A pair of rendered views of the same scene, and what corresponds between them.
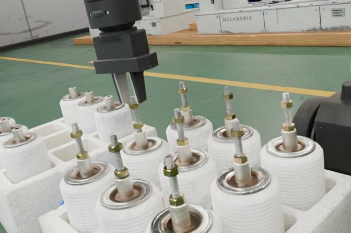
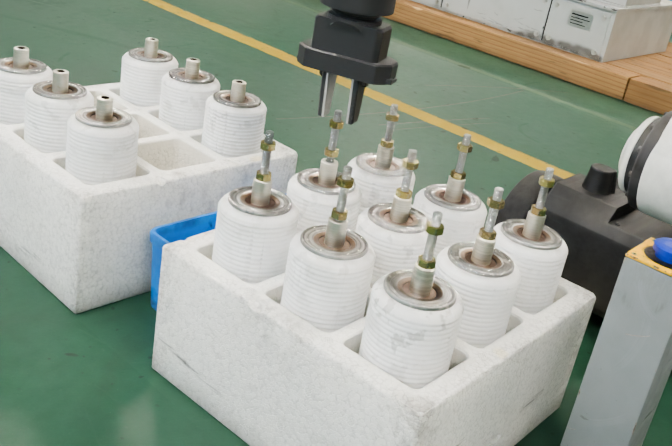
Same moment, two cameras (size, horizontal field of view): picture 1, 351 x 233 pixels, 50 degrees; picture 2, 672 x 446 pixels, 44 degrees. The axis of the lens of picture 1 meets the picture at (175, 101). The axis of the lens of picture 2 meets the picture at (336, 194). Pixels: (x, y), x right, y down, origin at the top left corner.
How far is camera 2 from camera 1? 46 cm
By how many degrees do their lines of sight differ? 15
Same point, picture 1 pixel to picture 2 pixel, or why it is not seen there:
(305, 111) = (528, 189)
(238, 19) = not seen: outside the picture
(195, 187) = (409, 255)
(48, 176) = (142, 187)
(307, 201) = (534, 305)
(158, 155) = (351, 201)
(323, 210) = (551, 318)
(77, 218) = (238, 259)
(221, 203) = (453, 280)
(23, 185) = (107, 191)
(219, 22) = not seen: outside the picture
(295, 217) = (519, 319)
